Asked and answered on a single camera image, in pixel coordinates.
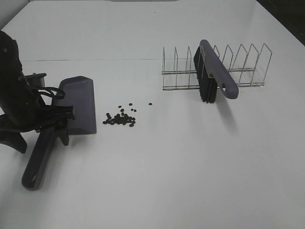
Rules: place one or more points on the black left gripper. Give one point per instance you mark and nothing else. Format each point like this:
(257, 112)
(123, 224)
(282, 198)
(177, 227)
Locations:
(24, 108)

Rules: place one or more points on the purple plastic dustpan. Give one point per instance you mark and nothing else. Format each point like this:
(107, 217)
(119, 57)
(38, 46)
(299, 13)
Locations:
(80, 95)

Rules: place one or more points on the pile of coffee beans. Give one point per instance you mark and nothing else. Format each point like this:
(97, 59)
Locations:
(119, 118)

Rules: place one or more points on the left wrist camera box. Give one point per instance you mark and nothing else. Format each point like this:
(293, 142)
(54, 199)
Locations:
(35, 81)

